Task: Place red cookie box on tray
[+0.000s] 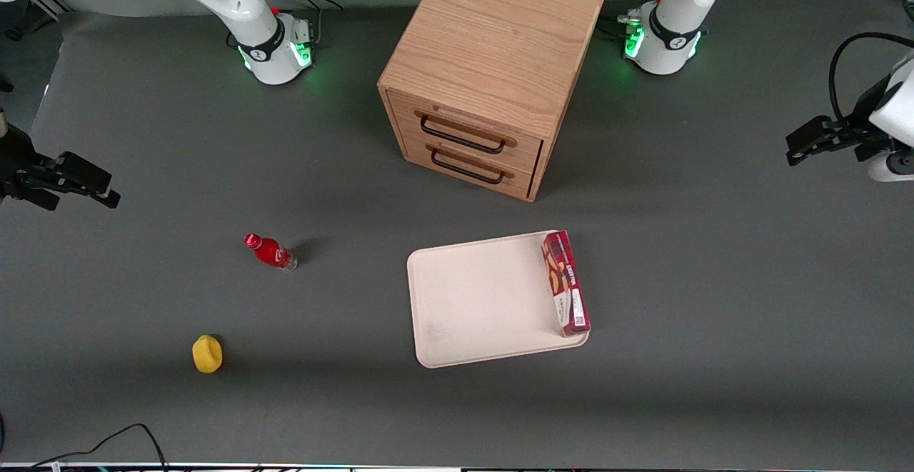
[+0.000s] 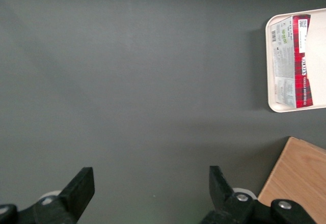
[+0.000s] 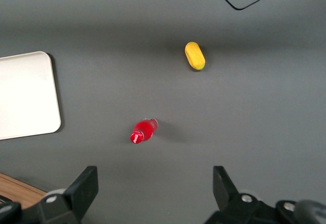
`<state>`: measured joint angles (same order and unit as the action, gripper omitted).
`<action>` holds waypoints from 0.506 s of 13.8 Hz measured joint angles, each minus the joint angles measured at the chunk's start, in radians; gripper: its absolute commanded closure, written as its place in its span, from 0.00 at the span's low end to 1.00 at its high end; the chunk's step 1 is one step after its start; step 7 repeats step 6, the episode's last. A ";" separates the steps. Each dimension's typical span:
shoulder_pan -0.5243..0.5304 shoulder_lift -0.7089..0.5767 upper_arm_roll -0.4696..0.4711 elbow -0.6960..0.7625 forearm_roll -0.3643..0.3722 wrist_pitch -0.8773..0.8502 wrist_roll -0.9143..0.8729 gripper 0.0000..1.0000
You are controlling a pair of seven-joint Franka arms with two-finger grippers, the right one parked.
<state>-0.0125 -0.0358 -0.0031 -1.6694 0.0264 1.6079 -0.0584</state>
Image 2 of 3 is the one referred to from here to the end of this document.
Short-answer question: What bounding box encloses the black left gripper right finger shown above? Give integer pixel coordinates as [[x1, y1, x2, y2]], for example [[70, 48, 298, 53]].
[[201, 165, 316, 224]]

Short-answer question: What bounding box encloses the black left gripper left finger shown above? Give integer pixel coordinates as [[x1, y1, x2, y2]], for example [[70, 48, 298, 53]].
[[0, 167, 96, 224]]

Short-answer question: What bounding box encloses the red tartan cookie box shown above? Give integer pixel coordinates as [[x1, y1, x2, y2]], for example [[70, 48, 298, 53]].
[[269, 14, 314, 109]]

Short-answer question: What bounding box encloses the white plastic tray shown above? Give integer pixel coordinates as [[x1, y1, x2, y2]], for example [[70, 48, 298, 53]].
[[265, 7, 326, 114]]

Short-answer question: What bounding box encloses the light wooden board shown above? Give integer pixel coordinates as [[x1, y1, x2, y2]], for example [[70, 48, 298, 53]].
[[257, 136, 326, 224]]

